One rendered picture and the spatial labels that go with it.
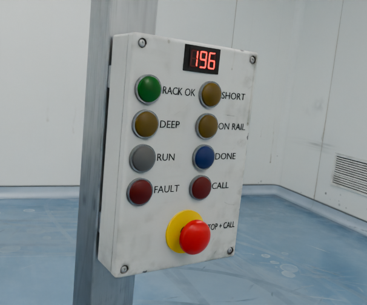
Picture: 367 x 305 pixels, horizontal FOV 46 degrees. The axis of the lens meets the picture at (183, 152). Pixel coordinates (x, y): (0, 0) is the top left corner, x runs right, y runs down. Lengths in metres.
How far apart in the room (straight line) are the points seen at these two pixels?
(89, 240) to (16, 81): 3.31
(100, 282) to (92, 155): 0.15
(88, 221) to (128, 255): 0.08
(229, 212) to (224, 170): 0.06
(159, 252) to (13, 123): 3.38
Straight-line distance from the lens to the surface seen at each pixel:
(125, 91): 0.45
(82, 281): 0.58
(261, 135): 4.63
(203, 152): 0.49
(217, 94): 0.49
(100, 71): 0.51
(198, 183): 0.49
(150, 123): 0.44
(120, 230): 0.47
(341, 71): 4.23
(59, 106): 3.85
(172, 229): 0.50
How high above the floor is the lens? 1.07
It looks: 9 degrees down
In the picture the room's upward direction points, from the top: 6 degrees clockwise
